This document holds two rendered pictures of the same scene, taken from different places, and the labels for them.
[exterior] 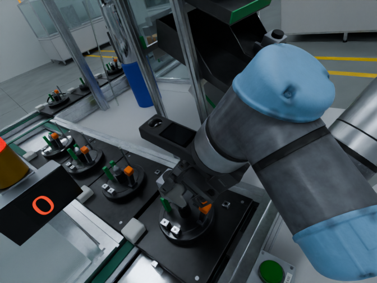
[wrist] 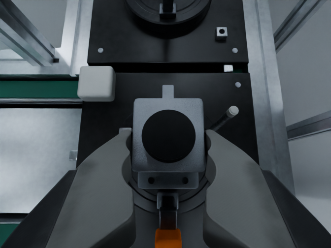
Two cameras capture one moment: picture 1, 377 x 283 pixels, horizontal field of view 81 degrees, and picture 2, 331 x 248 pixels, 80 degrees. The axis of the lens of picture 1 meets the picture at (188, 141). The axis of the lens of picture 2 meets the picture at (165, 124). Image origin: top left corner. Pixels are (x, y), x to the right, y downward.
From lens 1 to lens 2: 0.39 m
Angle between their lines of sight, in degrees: 45
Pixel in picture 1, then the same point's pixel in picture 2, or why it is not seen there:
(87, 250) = (16, 46)
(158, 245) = (98, 141)
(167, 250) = not seen: hidden behind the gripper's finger
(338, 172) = not seen: outside the picture
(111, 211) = (108, 18)
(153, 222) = (129, 103)
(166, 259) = not seen: hidden behind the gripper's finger
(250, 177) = (314, 180)
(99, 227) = (81, 21)
